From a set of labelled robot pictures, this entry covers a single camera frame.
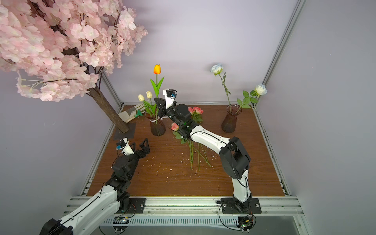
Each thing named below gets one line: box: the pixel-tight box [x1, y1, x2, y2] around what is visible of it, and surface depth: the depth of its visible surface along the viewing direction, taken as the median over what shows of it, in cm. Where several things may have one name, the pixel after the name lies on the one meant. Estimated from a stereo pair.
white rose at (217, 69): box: [210, 63, 232, 114], surface depth 87 cm
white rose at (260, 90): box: [235, 84, 268, 115], surface depth 85 cm
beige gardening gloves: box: [117, 103, 146, 122], surface depth 119 cm
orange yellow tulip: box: [149, 64, 165, 99], surface depth 69 cm
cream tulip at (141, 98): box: [137, 94, 155, 117], surface depth 89 cm
